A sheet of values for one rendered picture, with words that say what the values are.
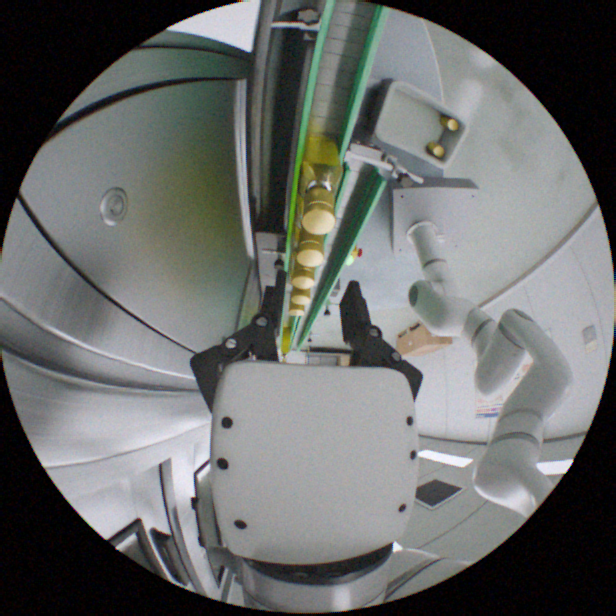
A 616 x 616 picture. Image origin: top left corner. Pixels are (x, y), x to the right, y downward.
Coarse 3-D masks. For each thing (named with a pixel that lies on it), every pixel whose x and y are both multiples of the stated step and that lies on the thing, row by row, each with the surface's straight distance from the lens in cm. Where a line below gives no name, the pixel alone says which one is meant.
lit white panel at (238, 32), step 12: (252, 0) 35; (216, 12) 25; (228, 12) 28; (240, 12) 31; (252, 12) 35; (180, 24) 20; (192, 24) 21; (204, 24) 23; (216, 24) 25; (228, 24) 27; (240, 24) 31; (252, 24) 35; (216, 36) 24; (228, 36) 27; (240, 36) 30
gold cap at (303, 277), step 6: (294, 258) 30; (294, 264) 29; (300, 264) 28; (294, 270) 28; (300, 270) 28; (306, 270) 27; (312, 270) 28; (294, 276) 28; (300, 276) 27; (306, 276) 27; (312, 276) 28; (294, 282) 28; (300, 282) 28; (306, 282) 28; (312, 282) 28
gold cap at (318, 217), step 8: (312, 192) 22; (320, 192) 21; (328, 192) 22; (304, 200) 22; (312, 200) 20; (320, 200) 20; (328, 200) 20; (304, 208) 20; (312, 208) 19; (320, 208) 19; (328, 208) 19; (304, 216) 19; (312, 216) 19; (320, 216) 19; (328, 216) 19; (304, 224) 20; (312, 224) 20; (320, 224) 20; (328, 224) 20; (312, 232) 20; (320, 232) 20
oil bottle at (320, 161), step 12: (312, 144) 35; (324, 144) 36; (312, 156) 28; (324, 156) 29; (336, 156) 31; (300, 168) 26; (312, 168) 25; (324, 168) 25; (336, 168) 26; (300, 180) 26; (312, 180) 25; (324, 180) 25; (336, 180) 25; (300, 192) 26; (336, 192) 26
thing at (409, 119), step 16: (400, 96) 58; (416, 96) 57; (432, 96) 53; (384, 112) 49; (400, 112) 58; (416, 112) 59; (432, 112) 61; (448, 112) 57; (384, 128) 57; (400, 128) 58; (416, 128) 60; (432, 128) 62; (448, 128) 64; (464, 128) 59; (400, 144) 52; (416, 144) 61; (448, 144) 61; (432, 160) 57; (448, 160) 59
